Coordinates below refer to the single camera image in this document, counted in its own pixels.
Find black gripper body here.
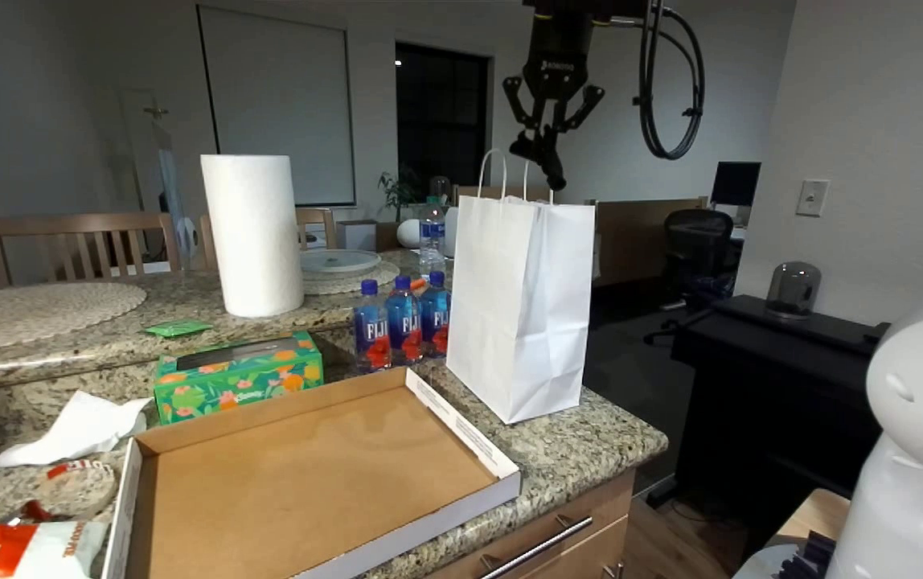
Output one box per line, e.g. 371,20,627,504
522,0,597,102

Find black sock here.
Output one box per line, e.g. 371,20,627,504
507,124,573,197

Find white paper carrier bag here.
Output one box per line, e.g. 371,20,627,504
441,146,597,429

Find cardboard tray with white rim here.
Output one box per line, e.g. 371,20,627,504
99,362,524,579

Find dark window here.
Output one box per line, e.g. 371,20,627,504
393,39,500,203

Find clear water bottle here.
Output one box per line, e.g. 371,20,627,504
417,206,453,256

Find wooden sideboard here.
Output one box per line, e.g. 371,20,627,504
592,192,710,290

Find green house plant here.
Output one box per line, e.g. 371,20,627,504
377,168,426,224

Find small white round object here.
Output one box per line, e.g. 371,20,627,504
393,216,427,250

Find dark computer monitor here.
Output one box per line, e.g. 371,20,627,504
707,159,766,212

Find black office chair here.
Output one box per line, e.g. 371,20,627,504
643,206,741,347

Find blue labelled water bottle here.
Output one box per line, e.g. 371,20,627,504
417,266,453,361
385,271,427,367
349,278,394,377

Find white bowl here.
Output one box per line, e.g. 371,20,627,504
300,243,385,281

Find white projection screen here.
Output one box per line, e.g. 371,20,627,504
194,0,361,210

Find grey rounded appliance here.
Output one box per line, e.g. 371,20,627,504
766,256,826,316

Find white paper towel roll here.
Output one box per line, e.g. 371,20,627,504
196,151,309,321

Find black desk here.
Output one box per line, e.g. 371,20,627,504
668,293,892,526

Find green patterned tissue box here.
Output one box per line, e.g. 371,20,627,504
148,329,330,429

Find small green flat pack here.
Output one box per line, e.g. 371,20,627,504
143,318,216,344

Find wooden counter cabinet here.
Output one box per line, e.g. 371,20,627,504
398,470,643,579

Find wooden slatted chair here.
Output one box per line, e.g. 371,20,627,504
0,210,182,293

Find wooden stool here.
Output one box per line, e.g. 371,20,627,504
769,486,854,552

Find black items on stool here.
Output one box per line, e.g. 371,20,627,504
773,526,838,579

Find crumpled white napkin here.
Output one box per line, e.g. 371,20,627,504
0,390,153,473

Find orange and white packet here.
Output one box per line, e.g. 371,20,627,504
0,511,114,579

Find white wall light switch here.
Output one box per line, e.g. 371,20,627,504
794,178,831,223

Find metal drawer handle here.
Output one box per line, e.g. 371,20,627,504
476,511,597,579

